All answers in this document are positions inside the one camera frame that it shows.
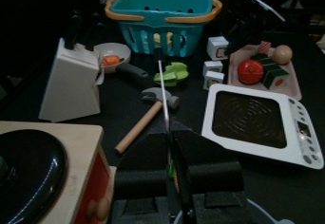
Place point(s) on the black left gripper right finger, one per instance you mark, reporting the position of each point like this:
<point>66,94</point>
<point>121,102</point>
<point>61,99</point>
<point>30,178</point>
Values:
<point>208,158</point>

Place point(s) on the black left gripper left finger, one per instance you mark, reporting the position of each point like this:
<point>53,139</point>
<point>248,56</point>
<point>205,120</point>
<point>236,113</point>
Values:
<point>142,158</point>

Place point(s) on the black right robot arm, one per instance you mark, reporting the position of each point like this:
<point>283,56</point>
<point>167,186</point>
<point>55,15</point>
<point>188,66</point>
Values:
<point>249,22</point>

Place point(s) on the white induction stove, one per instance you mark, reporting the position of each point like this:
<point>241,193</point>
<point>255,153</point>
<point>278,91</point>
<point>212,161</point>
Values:
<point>249,117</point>

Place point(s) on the white sushi piece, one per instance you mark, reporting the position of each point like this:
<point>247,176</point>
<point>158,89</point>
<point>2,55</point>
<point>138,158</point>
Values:
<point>212,67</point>
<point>217,48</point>

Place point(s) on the dark green sushi roll piece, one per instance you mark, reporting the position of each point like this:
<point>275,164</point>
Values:
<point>265,60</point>
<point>275,76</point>

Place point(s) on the wooden toy hammer grey head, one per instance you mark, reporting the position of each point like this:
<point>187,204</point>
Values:
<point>140,126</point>

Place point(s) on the wooden toy cooker box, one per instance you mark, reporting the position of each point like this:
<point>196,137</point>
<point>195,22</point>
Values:
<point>85,158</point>

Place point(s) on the light blue plate rim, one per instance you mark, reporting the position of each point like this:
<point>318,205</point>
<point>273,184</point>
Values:
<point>271,216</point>

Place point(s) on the white toy carton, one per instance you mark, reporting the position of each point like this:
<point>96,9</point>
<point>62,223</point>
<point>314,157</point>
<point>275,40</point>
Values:
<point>213,79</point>

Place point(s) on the black frying pan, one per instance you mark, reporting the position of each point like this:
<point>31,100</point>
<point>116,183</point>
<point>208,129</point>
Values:
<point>30,177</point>

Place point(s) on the green lettuce leaf toy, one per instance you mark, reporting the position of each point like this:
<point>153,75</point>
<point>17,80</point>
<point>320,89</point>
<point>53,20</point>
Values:
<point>172,74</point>

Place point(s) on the red toy tomato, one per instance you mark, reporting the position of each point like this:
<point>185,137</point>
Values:
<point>251,72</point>

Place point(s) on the white knife block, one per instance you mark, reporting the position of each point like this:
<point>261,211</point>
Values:
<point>72,82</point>

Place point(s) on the pink tray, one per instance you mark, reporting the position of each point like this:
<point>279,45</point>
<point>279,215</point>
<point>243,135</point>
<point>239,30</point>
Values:
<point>292,87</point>

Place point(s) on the orange carrot piece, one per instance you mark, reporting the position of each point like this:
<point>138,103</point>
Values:
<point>112,60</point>

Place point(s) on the brown toy egg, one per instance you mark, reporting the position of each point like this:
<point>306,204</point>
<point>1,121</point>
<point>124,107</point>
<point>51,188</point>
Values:
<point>283,54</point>

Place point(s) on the red white striped toy piece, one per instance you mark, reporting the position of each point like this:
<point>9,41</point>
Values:
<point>265,47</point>

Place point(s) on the yellow toy food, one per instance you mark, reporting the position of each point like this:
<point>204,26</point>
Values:
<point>157,40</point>

